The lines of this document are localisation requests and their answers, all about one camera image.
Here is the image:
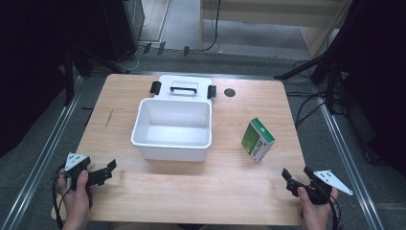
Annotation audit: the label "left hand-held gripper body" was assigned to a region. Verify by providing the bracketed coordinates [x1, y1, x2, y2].
[62, 152, 113, 192]

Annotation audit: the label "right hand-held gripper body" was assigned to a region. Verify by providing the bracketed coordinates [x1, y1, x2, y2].
[286, 169, 354, 206]

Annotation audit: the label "green and white carton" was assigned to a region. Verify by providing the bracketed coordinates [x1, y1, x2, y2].
[240, 117, 277, 164]

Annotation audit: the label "white plastic storage box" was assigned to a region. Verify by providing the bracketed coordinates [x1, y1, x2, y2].
[130, 97, 214, 163]

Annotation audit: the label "person's right hand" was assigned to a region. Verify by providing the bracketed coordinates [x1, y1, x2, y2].
[297, 186, 339, 227]

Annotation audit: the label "person's left hand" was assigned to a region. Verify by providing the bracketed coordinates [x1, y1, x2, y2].
[57, 170, 97, 225]

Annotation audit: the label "black tripod stand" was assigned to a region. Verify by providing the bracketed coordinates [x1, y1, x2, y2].
[56, 44, 132, 107]
[273, 52, 348, 115]

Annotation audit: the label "dark curtain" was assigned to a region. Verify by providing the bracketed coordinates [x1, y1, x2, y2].
[331, 0, 406, 176]
[0, 0, 111, 159]

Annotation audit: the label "black cabinet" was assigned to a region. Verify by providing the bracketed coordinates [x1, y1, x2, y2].
[101, 0, 146, 63]

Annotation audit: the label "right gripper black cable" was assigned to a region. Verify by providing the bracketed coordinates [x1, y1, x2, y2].
[327, 193, 342, 230]

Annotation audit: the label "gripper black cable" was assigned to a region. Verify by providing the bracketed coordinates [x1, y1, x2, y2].
[327, 193, 342, 230]
[52, 163, 66, 230]

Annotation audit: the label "metal floor rail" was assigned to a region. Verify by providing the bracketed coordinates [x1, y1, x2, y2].
[310, 83, 386, 230]
[0, 75, 84, 230]

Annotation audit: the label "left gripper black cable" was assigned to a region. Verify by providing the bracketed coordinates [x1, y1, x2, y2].
[52, 163, 66, 230]

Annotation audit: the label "black floor cables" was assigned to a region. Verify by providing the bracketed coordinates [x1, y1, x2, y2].
[285, 58, 349, 129]

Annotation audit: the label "white floor cable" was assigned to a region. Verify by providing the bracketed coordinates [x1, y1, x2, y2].
[125, 15, 151, 72]

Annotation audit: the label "white lid with black handle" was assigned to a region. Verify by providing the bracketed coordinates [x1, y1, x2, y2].
[149, 74, 218, 104]

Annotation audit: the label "light wooden furniture frame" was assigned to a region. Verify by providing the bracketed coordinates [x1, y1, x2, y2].
[198, 0, 353, 58]

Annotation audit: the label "black hanging cable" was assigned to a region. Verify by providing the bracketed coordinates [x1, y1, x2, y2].
[201, 0, 222, 53]

